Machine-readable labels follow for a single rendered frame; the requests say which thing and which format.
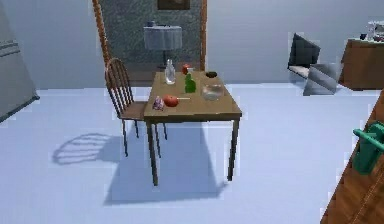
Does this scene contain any green glass bottle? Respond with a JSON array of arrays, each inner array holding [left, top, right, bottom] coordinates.
[[184, 72, 197, 94]]

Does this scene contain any clear glass bottle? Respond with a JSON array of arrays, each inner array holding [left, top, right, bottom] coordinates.
[[164, 58, 177, 86]]

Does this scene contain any brown wooden dining table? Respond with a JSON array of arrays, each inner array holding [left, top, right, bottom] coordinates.
[[143, 70, 243, 187]]

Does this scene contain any red tomato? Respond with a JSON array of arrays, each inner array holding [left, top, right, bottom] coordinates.
[[162, 94, 180, 108]]

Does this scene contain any clear glass bowl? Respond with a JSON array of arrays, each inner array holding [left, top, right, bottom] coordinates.
[[201, 83, 225, 102]]

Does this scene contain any purple crumpled object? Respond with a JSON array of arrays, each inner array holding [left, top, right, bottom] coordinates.
[[152, 95, 165, 111]]

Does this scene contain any brown wooden spindle chair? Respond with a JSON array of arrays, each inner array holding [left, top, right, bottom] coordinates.
[[104, 57, 169, 159]]

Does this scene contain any round table with grey cloth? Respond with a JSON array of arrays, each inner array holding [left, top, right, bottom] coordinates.
[[143, 25, 184, 70]]

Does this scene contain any dark grey armchair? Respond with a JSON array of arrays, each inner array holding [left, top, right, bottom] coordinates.
[[287, 32, 342, 97]]

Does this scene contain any brown wooden cabinet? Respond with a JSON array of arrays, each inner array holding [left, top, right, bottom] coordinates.
[[338, 37, 384, 92]]

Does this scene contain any green towel holder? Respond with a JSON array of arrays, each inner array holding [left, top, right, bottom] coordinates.
[[352, 121, 384, 176]]

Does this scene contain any grey fridge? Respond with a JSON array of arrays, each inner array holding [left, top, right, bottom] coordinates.
[[0, 4, 41, 124]]

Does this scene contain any brown wooden door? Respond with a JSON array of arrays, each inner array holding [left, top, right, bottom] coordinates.
[[319, 90, 384, 224]]

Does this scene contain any white kitchen appliance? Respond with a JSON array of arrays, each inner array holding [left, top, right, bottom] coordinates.
[[366, 20, 384, 43]]

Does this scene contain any dark framed wall picture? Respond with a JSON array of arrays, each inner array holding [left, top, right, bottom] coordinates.
[[157, 0, 191, 11]]

